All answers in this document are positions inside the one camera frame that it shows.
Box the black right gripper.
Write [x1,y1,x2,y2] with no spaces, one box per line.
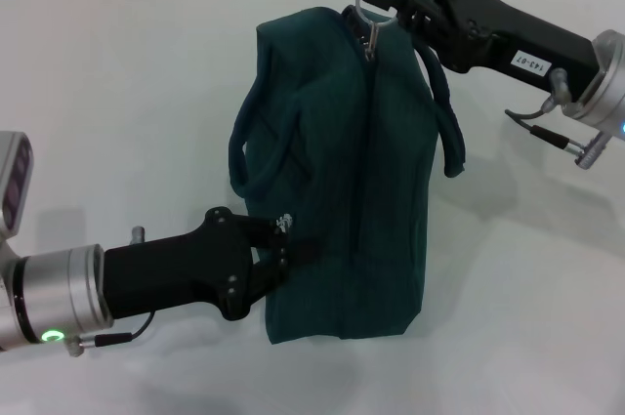
[364,0,601,103]

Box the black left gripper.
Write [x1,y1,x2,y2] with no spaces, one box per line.
[104,208,327,322]

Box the grey right gripper cable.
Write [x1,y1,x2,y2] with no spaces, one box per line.
[505,67,609,171]

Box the dark teal insulated lunch bag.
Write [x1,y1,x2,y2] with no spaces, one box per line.
[227,0,468,346]

